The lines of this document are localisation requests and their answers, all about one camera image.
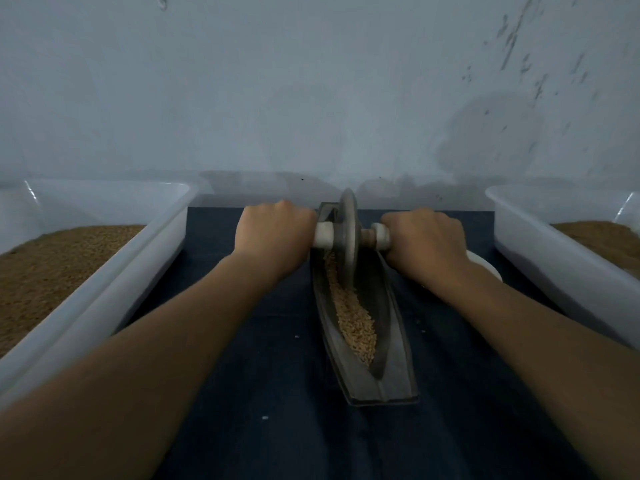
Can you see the person's right hand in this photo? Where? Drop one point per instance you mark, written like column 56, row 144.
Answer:
column 428, row 247

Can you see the person's left hand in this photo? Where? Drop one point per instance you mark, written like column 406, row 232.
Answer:
column 272, row 238

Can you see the small ground grain portion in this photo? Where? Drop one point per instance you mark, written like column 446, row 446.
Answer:
column 352, row 315

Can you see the white plastic tray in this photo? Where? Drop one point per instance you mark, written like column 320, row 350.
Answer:
column 110, row 275
column 555, row 263

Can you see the boat-shaped metal grinding trough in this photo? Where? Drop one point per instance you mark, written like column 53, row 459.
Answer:
column 392, row 375

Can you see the person's left forearm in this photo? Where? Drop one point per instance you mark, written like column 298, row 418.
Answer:
column 115, row 380

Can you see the person's right forearm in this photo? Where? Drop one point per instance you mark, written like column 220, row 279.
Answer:
column 555, row 370

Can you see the white round plate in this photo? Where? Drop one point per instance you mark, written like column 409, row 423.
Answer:
column 486, row 265

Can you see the dark blue tablecloth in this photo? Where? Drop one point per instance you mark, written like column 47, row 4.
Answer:
column 270, row 415

